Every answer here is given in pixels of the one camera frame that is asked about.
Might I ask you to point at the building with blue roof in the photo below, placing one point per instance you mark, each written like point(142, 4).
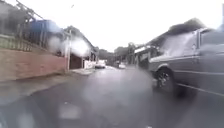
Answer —
point(78, 36)

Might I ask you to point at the grey concrete pavement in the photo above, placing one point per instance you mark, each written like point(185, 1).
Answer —
point(23, 87)

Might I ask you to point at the brick wall with metal fence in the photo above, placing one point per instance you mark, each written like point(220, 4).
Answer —
point(30, 63)

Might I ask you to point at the house behind metal fence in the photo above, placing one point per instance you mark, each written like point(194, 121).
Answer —
point(20, 20)

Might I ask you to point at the pole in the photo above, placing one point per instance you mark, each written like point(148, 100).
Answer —
point(68, 50)

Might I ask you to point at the dark grey car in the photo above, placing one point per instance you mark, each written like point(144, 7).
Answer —
point(193, 66)

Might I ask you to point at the row of trees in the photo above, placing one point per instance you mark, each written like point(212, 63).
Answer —
point(121, 51)

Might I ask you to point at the white car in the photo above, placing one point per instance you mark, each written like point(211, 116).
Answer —
point(100, 64)

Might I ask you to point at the wet grey asphalt road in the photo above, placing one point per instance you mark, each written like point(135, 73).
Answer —
point(110, 100)

